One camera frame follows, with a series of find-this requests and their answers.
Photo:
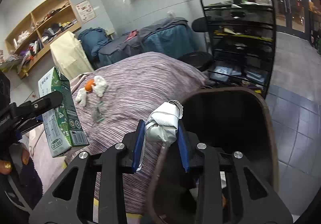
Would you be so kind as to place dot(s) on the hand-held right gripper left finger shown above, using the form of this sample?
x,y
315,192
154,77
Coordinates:
x,y
139,146

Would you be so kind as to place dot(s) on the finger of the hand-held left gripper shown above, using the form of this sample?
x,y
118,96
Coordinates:
x,y
36,106
30,125

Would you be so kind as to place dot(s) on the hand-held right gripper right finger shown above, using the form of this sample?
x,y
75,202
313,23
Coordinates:
x,y
183,148

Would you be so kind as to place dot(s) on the green milk carton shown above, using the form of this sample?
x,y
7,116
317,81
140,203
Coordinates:
x,y
62,123

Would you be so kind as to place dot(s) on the white wrapper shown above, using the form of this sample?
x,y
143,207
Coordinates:
x,y
163,123

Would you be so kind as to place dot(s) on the brown trash bin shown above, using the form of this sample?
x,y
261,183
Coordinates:
x,y
225,118

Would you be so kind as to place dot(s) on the person's left hand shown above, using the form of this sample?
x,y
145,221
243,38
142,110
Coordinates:
x,y
18,156

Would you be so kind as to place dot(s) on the white crumpled tissue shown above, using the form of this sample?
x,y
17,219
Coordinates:
x,y
81,97

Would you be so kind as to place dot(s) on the clear plastic wrapper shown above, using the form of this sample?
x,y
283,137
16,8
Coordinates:
x,y
97,113

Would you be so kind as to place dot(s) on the dark purple garment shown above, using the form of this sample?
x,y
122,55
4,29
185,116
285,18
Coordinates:
x,y
30,183

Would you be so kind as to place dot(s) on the pale yellow cloth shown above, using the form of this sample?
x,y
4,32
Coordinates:
x,y
70,56

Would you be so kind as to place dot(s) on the purple striped blanket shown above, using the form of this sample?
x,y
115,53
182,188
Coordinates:
x,y
140,83

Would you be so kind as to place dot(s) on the white tissue with orange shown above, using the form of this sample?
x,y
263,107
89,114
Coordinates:
x,y
100,86

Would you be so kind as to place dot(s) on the blue cloth pile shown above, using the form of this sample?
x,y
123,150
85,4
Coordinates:
x,y
92,40

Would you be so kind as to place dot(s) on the black round stool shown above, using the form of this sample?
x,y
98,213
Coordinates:
x,y
195,59

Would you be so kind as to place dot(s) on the massage bed with grey cover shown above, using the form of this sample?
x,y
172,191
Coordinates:
x,y
163,38

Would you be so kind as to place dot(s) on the red cloth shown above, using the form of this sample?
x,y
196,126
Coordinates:
x,y
132,34

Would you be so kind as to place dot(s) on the black trolley cart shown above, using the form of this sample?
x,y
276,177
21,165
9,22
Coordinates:
x,y
240,38

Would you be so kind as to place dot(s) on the wooden wall cabinet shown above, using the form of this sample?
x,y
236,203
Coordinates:
x,y
50,45

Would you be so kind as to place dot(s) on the wall poster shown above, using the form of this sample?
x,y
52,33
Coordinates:
x,y
85,10

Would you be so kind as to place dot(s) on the white wall socket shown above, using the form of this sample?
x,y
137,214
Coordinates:
x,y
170,14

